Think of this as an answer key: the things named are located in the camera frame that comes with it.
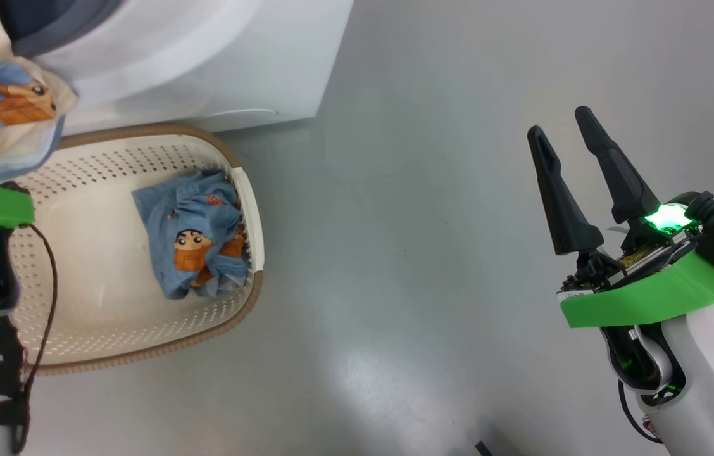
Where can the cream perforated laundry basket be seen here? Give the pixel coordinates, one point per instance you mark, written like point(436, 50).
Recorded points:
point(110, 285)

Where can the white front-load washing machine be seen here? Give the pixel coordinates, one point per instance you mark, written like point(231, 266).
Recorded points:
point(237, 63)

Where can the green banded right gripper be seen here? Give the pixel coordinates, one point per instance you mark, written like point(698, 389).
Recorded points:
point(648, 297)

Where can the round white filter cover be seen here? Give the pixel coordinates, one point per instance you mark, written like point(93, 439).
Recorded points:
point(243, 118)

